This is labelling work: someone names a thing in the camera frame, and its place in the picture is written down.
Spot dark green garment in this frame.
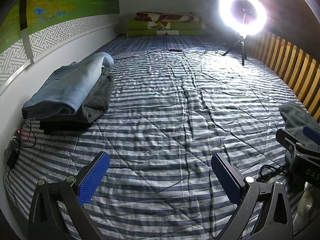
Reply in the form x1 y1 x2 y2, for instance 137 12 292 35
279 101 319 151

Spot white gloved right hand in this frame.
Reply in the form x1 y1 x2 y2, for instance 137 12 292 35
293 182 319 233

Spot black power adapter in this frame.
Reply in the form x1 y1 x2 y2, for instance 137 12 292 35
7 150 18 168

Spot white power strip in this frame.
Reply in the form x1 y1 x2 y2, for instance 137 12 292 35
4 128 28 160

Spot folded dark grey knit garment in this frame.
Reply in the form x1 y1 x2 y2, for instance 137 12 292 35
38 65 115 133

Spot black tripod stand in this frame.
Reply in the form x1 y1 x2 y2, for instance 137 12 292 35
221 35 247 66

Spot folded light blue garment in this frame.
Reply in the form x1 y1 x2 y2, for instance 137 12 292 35
22 52 114 119

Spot blue white striped quilt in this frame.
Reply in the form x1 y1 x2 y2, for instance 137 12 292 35
4 37 298 239

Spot folded green floral blankets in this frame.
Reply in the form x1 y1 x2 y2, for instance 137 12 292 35
127 11 207 37

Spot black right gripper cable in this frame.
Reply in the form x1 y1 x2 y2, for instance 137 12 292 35
257 164 292 183

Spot wooden slatted bed rail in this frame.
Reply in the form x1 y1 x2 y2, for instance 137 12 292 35
245 31 320 121

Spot white ring light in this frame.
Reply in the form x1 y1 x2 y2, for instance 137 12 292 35
219 0 267 37

